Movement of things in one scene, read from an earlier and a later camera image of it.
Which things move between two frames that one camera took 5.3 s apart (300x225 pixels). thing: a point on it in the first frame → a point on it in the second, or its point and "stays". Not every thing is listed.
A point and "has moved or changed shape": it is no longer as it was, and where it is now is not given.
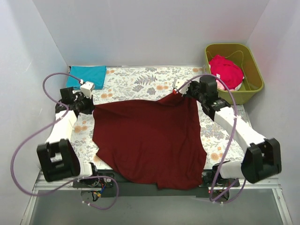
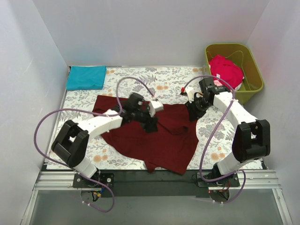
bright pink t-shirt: [228, 74] stays
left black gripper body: [88, 105] → [149, 123]
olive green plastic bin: [241, 53] stays
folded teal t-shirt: [96, 74] stays
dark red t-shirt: [154, 142] has moved or changed shape
